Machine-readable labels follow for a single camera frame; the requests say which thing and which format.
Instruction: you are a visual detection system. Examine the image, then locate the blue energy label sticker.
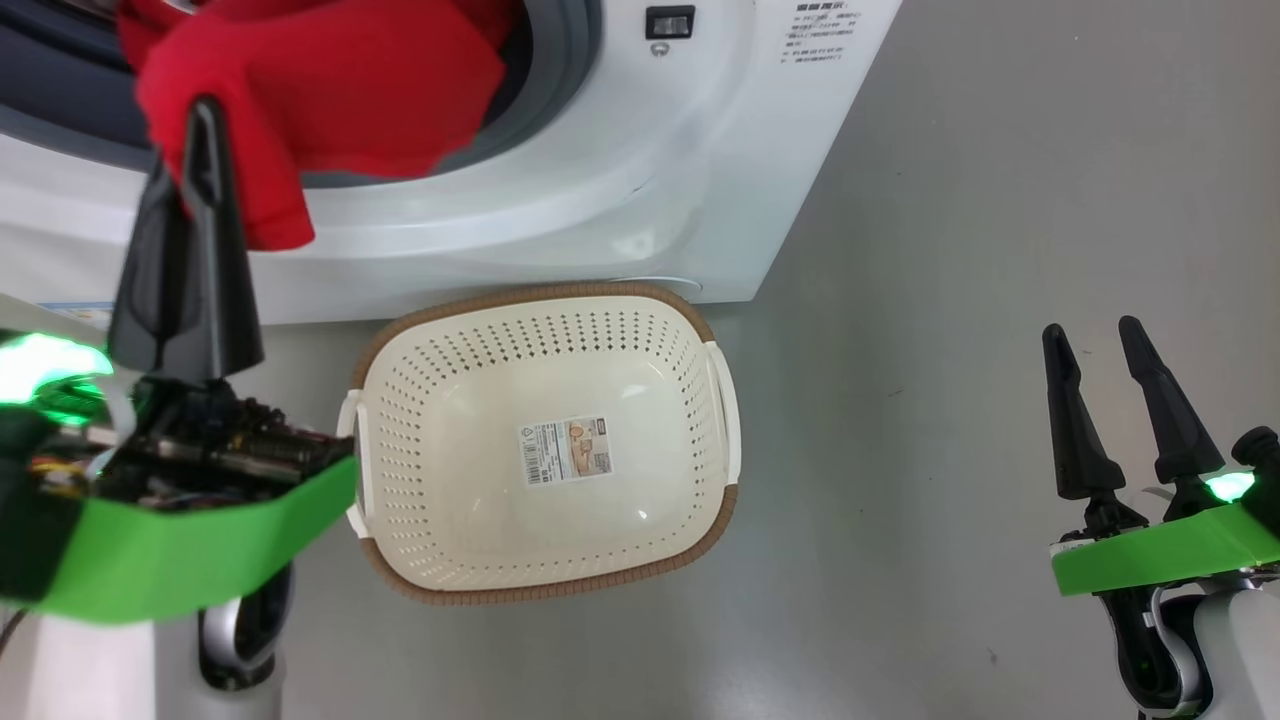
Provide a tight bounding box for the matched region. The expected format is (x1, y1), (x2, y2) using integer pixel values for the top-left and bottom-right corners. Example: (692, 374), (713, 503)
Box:
(40, 303), (116, 331)

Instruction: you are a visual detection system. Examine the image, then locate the cream basket with brown rim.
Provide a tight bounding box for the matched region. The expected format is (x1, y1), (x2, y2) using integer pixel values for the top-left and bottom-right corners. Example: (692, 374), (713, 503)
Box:
(337, 282), (743, 606)

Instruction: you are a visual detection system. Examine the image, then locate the basket product label sticker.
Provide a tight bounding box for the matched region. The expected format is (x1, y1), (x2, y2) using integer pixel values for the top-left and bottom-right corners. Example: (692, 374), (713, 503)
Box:
(517, 417), (613, 488)

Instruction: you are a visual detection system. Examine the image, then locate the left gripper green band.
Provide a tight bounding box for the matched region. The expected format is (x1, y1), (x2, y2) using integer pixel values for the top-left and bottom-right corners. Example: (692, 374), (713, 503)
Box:
(0, 95), (361, 627)

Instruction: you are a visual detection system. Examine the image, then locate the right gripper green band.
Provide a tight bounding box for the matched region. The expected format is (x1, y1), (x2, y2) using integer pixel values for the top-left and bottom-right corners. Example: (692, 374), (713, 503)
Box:
(1042, 316), (1280, 599)

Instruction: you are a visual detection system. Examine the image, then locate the white front-load washing machine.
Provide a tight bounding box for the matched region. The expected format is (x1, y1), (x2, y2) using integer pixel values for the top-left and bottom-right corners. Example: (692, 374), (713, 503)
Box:
(0, 0), (901, 329)

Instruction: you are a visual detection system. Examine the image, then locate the red and white garment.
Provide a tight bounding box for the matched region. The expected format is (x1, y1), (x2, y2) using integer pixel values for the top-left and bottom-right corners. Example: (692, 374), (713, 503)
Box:
(115, 0), (521, 251)

